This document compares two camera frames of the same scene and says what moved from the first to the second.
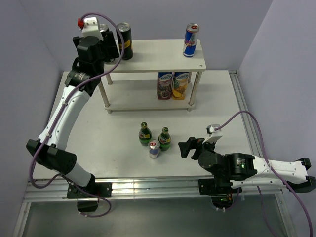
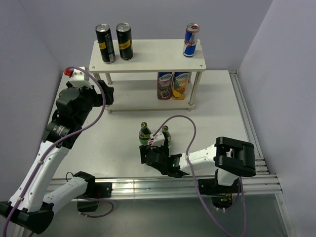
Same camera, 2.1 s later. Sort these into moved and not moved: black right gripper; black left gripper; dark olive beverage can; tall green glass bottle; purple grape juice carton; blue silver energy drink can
Moved: black left gripper; black right gripper
Not moved: tall green glass bottle; dark olive beverage can; blue silver energy drink can; purple grape juice carton
